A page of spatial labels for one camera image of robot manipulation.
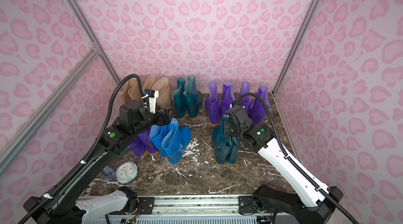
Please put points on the mint alarm clock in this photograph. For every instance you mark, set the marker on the mint alarm clock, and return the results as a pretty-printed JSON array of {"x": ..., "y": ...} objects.
[{"x": 126, "y": 172}]

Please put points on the aluminium frame post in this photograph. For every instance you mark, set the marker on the aluminium frame post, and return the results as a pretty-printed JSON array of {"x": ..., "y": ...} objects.
[
  {"x": 309, "y": 15},
  {"x": 85, "y": 25}
]

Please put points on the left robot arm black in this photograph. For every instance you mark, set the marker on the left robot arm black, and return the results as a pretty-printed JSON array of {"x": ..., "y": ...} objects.
[{"x": 58, "y": 205}]

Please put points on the purple boot shaft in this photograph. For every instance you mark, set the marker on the purple boot shaft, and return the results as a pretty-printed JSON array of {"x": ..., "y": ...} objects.
[{"x": 227, "y": 98}]

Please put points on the beige boot pair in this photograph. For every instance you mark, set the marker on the beige boot pair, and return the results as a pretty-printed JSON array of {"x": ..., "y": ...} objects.
[
  {"x": 135, "y": 92},
  {"x": 123, "y": 95}
]

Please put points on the blue boot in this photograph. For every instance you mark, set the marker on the blue boot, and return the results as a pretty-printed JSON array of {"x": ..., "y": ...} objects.
[
  {"x": 176, "y": 141},
  {"x": 156, "y": 135}
]

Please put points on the aluminium frame post left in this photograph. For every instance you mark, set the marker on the aluminium frame post left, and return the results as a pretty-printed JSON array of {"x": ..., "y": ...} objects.
[{"x": 85, "y": 25}]

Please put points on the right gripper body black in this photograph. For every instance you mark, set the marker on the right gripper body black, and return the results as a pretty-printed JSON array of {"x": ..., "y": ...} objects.
[{"x": 227, "y": 128}]

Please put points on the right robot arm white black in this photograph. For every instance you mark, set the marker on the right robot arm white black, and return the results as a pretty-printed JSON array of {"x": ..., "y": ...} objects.
[{"x": 313, "y": 201}]

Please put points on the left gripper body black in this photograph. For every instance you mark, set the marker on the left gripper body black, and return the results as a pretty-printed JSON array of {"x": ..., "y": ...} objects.
[{"x": 165, "y": 118}]

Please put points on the blue printed can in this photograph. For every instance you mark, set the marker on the blue printed can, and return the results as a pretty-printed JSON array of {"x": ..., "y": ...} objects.
[{"x": 108, "y": 173}]

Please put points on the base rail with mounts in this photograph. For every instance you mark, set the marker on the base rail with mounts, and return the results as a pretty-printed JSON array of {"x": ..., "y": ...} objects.
[{"x": 174, "y": 209}]

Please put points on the aluminium frame post right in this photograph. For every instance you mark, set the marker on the aluminium frame post right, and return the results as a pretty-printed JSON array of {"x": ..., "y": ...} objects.
[{"x": 309, "y": 15}]

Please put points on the aluminium diagonal brace left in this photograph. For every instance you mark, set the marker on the aluminium diagonal brace left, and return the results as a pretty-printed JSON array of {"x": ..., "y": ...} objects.
[{"x": 20, "y": 140}]

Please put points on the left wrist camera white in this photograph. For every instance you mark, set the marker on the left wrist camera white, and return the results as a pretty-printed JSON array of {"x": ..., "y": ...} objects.
[{"x": 150, "y": 97}]

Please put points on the beige boot with paper stuffing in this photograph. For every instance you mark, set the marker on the beige boot with paper stuffing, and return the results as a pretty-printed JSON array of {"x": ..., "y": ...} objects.
[{"x": 164, "y": 99}]

